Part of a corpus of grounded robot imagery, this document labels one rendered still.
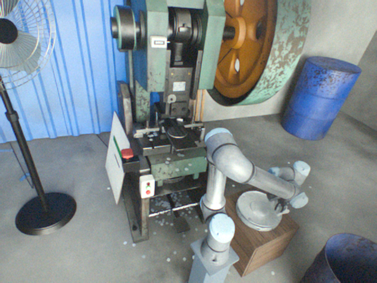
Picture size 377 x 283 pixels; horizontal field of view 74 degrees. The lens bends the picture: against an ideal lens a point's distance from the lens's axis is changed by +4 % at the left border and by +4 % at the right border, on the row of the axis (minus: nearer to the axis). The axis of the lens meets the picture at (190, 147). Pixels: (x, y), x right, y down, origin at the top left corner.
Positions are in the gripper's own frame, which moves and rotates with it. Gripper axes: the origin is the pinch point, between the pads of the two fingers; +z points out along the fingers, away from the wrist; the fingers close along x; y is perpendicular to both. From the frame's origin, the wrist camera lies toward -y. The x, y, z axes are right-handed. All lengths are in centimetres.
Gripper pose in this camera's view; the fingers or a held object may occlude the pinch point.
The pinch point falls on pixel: (275, 211)
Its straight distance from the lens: 152.2
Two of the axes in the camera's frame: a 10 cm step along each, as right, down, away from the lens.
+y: 9.9, 0.2, 1.6
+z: -1.1, 8.0, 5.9
